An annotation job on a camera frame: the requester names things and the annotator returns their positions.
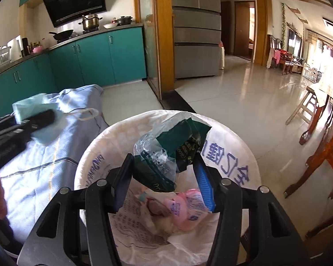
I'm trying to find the white kettle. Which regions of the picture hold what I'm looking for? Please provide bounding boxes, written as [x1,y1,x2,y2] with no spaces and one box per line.
[7,35,23,61]

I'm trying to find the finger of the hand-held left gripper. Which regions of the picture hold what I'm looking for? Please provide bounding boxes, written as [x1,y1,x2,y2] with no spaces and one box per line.
[22,109,56,133]

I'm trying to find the white paper napkin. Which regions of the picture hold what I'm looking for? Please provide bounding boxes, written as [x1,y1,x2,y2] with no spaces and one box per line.
[166,227,214,264]

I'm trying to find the dark wooden chair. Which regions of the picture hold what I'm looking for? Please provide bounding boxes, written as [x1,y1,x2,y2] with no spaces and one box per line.
[280,49,296,75]
[269,35,284,69]

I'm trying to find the light blue striped cloth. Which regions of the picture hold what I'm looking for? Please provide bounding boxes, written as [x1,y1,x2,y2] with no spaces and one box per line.
[0,85,110,252]

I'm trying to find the white printed bin bag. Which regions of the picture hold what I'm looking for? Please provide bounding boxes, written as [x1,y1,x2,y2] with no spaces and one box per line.
[73,110,263,266]

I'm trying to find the light wooden stool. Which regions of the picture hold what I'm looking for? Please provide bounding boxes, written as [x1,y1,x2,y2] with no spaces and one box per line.
[285,86,326,146]

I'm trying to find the steel cooking pot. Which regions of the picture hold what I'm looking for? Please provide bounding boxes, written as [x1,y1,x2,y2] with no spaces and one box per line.
[78,14,103,31]

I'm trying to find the blue face mask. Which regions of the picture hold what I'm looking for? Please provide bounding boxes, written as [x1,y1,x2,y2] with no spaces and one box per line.
[12,93,100,146]

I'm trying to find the brown room door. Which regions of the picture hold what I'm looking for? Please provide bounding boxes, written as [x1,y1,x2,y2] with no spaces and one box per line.
[233,0,256,61]

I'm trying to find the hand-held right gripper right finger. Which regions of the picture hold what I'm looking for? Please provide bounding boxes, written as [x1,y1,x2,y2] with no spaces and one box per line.
[193,155,311,266]

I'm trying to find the green clear snack packet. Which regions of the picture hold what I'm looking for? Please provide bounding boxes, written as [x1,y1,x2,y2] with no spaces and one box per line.
[133,118,213,193]

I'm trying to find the green hanging vine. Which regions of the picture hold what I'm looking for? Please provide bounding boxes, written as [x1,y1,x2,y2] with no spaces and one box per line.
[280,2,287,49]

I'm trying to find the white garment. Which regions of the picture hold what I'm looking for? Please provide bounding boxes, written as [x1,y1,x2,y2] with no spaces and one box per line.
[266,48,275,68]

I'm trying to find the pink packet with purple label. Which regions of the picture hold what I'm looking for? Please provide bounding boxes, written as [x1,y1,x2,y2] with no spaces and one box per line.
[169,189,211,232]

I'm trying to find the grey refrigerator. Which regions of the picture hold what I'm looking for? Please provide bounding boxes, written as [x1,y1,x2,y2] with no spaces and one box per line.
[170,0,222,79]

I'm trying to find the wooden framed glass door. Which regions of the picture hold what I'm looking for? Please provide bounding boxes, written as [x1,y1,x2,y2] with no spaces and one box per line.
[133,0,175,100]

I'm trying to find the black wok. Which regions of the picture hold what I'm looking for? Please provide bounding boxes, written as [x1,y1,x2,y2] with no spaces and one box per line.
[48,29,74,41]

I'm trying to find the black range hood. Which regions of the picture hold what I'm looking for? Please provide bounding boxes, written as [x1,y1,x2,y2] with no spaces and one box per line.
[42,0,107,28]

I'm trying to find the red-brown wooden table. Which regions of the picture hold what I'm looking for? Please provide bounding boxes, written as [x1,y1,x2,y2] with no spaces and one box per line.
[284,100,333,239]

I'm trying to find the white dish rack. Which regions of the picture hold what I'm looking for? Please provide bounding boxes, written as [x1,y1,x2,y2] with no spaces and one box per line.
[0,46,12,74]

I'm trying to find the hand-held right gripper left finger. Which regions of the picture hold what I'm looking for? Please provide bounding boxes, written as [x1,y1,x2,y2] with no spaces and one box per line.
[17,153,135,266]

